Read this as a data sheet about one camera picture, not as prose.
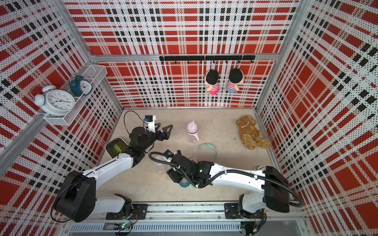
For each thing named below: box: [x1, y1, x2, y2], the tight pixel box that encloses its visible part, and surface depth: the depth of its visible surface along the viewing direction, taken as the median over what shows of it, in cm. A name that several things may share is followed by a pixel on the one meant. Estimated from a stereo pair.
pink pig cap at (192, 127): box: [186, 120, 198, 134], surface depth 90 cm
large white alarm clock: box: [33, 85, 76, 118], surface depth 63 cm
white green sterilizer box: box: [104, 137, 128, 159], surface depth 95 cm
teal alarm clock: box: [68, 75, 94, 97], surface depth 73 cm
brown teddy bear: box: [236, 115, 272, 150], surface depth 98 cm
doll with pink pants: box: [204, 68, 221, 96], surface depth 98 cm
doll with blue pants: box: [226, 67, 245, 94], surface depth 97 cm
